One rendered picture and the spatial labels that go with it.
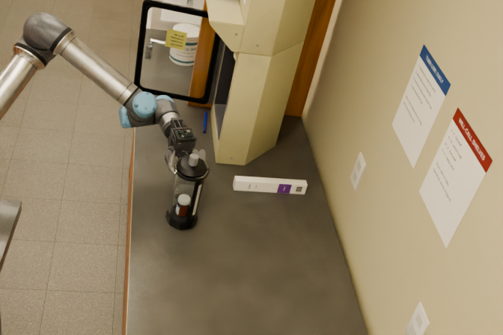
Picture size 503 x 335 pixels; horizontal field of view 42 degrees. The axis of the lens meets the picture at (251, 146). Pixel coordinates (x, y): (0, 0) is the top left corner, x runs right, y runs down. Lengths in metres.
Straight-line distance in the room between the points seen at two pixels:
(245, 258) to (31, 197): 1.76
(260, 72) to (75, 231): 1.57
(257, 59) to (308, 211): 0.57
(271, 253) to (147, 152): 0.62
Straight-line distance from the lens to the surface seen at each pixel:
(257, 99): 2.29
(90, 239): 3.41
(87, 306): 3.13
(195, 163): 2.00
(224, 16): 2.17
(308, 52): 2.66
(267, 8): 2.12
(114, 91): 2.08
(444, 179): 1.70
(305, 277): 2.11
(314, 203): 2.38
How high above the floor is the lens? 2.43
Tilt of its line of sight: 36 degrees down
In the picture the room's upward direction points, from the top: 14 degrees clockwise
